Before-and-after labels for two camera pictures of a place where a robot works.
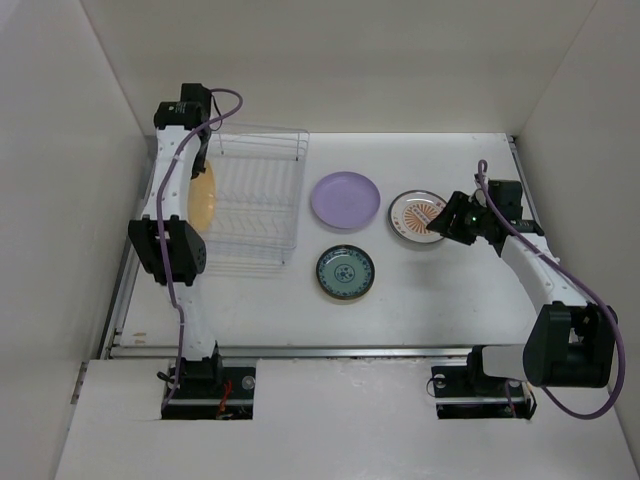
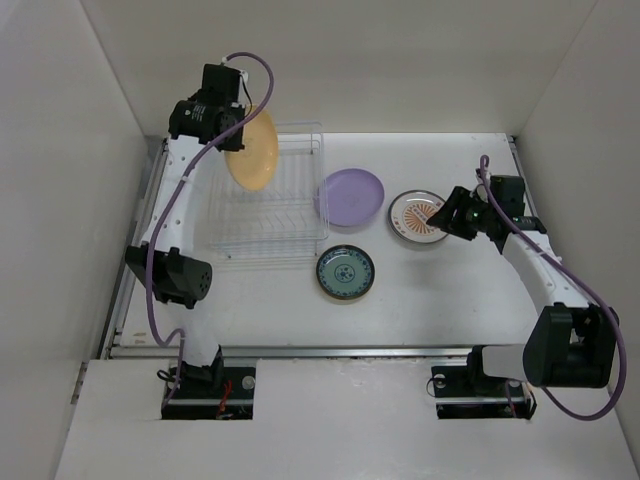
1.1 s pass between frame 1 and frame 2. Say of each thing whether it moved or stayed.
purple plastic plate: stayed
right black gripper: stayed
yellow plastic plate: moved
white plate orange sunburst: stayed
